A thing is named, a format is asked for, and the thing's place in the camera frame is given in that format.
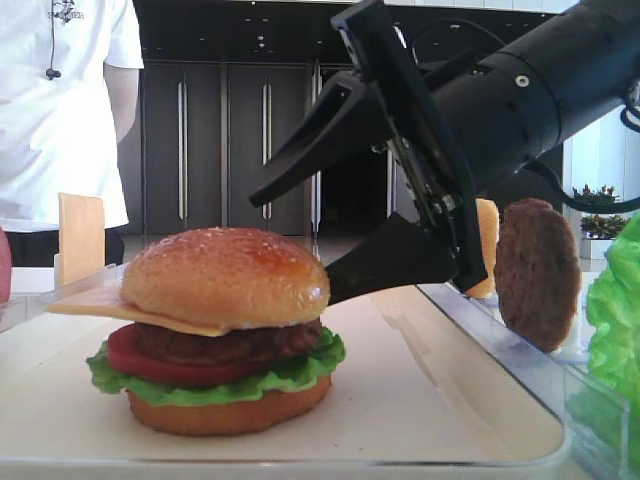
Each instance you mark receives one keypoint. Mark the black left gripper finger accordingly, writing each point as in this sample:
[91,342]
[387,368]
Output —
[398,253]

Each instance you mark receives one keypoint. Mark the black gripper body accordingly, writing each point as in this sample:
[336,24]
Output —
[439,178]

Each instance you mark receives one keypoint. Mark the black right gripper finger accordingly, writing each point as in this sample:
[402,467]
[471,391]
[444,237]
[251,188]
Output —
[346,119]

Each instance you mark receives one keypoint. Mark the golden top bun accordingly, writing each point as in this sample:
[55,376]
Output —
[231,278]

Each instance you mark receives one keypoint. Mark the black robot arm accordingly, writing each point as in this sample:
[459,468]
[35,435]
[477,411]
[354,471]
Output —
[454,131]

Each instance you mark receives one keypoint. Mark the standing brown meat patty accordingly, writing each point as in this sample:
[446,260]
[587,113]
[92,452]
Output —
[537,273]

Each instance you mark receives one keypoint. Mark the brown meat patty on burger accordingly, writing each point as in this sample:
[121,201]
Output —
[238,346]

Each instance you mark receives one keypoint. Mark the green lettuce leaf on burger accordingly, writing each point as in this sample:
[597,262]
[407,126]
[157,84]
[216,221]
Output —
[291,375]

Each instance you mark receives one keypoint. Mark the standing green lettuce leaf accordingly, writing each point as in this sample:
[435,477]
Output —
[613,310]

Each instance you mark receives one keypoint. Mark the standing orange cheese slice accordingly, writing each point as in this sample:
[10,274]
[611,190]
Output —
[81,237]

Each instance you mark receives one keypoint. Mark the red tomato slice on burger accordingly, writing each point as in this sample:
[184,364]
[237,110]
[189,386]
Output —
[124,357]

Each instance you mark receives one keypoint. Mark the orange cheese slice on burger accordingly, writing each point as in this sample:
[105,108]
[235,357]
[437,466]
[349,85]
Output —
[107,302]

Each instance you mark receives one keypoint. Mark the standing red tomato slice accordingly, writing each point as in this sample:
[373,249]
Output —
[5,267]

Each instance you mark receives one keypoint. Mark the standing bun slice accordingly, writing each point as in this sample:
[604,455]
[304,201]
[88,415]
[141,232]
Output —
[489,219]

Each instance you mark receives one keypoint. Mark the cream rectangular tray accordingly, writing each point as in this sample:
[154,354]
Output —
[416,398]

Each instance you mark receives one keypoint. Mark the flower planter box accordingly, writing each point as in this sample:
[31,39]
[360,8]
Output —
[597,231]

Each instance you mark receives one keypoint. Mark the bottom bun slice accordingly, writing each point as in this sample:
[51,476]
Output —
[237,418]

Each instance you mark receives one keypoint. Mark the person in white shirt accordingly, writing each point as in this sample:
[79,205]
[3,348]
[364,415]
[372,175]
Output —
[69,90]

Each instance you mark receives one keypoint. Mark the right long clear rail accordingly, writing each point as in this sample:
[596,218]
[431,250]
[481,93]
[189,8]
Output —
[551,381]

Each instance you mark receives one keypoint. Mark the long clear rail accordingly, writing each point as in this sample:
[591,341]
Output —
[551,381]
[35,288]

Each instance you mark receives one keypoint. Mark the left long clear rail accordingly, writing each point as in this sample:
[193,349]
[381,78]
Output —
[35,288]

